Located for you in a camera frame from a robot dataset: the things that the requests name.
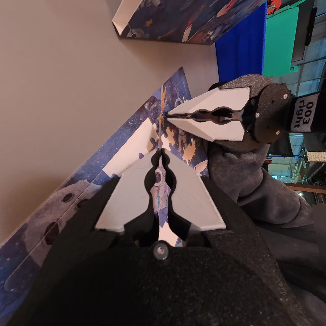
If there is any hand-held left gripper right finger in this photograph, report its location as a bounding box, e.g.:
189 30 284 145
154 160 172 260
161 148 227 241

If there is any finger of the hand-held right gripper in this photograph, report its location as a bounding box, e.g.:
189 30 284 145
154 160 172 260
165 87 251 119
166 115 247 142

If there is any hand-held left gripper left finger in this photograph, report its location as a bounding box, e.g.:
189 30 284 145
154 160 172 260
95 148 161 246

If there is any space jigsaw puzzle board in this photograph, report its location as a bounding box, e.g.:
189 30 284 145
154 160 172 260
0 67 210 316

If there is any beige desk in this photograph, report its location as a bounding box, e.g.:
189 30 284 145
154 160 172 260
0 0 220 249

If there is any blue plastic bin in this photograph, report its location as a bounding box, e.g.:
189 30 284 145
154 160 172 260
215 0 268 82

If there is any space print puzzle box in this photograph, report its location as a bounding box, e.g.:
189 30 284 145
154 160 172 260
112 0 268 46

